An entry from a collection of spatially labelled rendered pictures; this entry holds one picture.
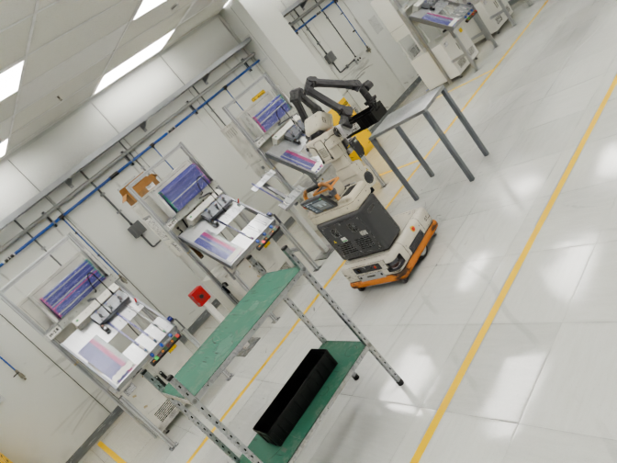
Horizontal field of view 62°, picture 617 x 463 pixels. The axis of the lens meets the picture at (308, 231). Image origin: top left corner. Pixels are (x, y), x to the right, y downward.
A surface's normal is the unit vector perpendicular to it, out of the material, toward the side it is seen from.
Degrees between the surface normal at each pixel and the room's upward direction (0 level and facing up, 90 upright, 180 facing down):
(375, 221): 90
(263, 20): 90
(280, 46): 90
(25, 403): 90
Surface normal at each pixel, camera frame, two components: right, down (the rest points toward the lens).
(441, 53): -0.57, 0.65
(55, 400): 0.54, -0.16
